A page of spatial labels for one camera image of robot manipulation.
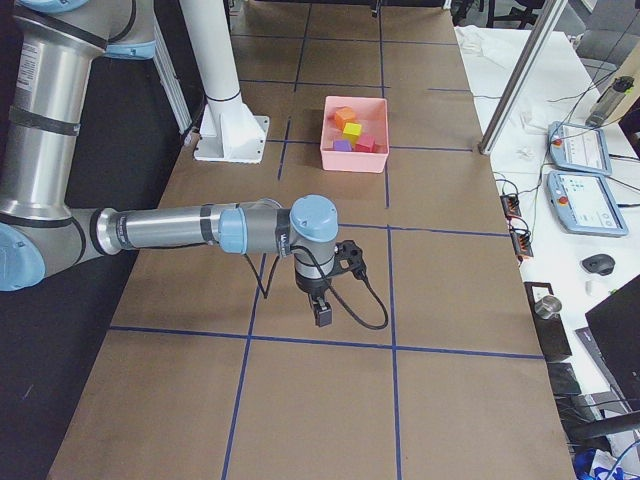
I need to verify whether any pink plastic bin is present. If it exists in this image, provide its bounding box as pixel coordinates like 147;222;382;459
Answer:
320;96;389;173

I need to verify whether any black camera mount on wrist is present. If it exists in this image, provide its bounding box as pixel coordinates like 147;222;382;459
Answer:
331;240;368;281

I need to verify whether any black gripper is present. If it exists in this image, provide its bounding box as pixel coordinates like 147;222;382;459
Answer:
295;272;333;327

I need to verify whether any teach pendant tablet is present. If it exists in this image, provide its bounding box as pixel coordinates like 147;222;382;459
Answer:
546;170;629;238
548;121;612;176

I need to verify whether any upper teach pendant tablet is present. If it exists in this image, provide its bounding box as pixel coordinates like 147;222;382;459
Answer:
548;121;612;176

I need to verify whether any yellow-green foam block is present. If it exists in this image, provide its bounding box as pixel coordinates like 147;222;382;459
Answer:
342;122;362;144

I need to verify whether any black computer mouse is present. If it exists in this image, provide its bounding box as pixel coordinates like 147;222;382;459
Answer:
580;253;616;276

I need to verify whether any metal cup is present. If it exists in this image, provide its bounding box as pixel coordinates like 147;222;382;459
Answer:
534;295;562;320

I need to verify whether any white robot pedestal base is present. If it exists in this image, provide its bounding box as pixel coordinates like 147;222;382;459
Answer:
180;0;270;164

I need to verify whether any orange foam block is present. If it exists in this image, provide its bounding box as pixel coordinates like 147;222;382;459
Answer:
333;106;357;131

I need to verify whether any lower teach pendant tablet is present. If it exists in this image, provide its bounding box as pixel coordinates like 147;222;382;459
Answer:
546;170;629;238

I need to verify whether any black laptop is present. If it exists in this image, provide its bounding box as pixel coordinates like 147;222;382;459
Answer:
586;282;639;409

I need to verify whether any aluminium frame post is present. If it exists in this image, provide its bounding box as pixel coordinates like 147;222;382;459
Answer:
478;0;568;155

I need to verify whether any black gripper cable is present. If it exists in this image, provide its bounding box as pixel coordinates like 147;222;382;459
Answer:
244;239;390;331

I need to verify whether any purple foam block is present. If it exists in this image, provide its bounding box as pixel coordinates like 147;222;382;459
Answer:
332;139;352;152

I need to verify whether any clear water bottle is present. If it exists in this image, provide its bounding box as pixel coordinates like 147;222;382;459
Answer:
585;75;635;127

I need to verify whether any red foam block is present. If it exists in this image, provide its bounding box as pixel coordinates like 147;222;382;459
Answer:
354;133;376;153

